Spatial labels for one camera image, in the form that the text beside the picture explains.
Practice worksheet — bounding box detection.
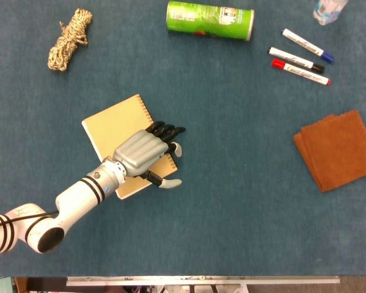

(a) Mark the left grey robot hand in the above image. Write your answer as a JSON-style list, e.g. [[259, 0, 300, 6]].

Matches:
[[112, 120, 186, 189]]

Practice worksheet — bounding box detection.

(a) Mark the tan spiral notebook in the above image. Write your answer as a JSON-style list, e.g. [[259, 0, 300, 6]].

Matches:
[[81, 93, 181, 200]]

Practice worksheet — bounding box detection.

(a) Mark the brown cloth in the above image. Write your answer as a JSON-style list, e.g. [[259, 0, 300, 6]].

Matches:
[[293, 109, 366, 193]]

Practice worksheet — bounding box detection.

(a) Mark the green chips can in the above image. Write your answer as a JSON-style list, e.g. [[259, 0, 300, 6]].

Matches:
[[166, 1, 255, 42]]

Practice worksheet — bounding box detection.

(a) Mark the black-capped whiteboard marker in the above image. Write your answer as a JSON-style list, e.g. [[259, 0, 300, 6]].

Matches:
[[268, 46, 326, 74]]

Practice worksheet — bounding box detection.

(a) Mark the red-capped whiteboard marker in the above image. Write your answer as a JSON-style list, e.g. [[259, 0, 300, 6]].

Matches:
[[271, 59, 331, 86]]

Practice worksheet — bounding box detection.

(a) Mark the blue-capped whiteboard marker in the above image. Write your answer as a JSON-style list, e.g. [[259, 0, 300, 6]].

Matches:
[[281, 28, 335, 64]]

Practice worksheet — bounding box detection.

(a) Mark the clear plastic water bottle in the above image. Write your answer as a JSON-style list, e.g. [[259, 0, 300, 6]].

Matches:
[[312, 0, 349, 26]]

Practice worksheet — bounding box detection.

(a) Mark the beige braided rope bundle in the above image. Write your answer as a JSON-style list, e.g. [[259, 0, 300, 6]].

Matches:
[[47, 8, 93, 72]]

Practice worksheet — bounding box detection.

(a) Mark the aluminium table edge rail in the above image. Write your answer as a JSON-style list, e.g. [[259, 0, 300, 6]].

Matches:
[[65, 276, 340, 287]]

